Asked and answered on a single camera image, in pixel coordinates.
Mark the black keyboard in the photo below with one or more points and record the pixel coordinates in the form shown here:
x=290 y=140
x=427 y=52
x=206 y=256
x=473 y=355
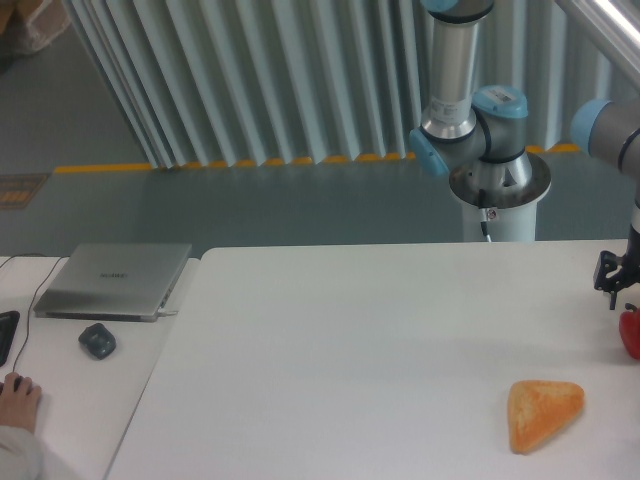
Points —
x=8 y=325

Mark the white folding partition screen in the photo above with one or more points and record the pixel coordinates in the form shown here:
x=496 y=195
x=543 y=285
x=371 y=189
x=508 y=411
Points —
x=237 y=81

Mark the red bell pepper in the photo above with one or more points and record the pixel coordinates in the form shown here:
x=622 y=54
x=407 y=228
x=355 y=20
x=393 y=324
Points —
x=629 y=330

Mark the grey sleeved forearm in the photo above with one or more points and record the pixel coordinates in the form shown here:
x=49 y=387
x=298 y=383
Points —
x=21 y=454

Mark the person's hand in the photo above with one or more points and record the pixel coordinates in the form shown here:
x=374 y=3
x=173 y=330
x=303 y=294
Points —
x=19 y=409

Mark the black computer mouse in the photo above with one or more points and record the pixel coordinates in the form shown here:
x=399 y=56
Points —
x=14 y=384

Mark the silver closed laptop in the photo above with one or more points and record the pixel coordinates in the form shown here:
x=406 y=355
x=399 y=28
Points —
x=114 y=281

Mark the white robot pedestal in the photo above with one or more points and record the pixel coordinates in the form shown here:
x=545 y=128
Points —
x=517 y=224

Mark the orange triangular toast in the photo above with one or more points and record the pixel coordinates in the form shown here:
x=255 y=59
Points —
x=538 y=409

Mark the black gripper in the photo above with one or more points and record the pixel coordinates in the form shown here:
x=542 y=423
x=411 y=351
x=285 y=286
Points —
x=615 y=273

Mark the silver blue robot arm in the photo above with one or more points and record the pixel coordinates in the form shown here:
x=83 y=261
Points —
x=477 y=139

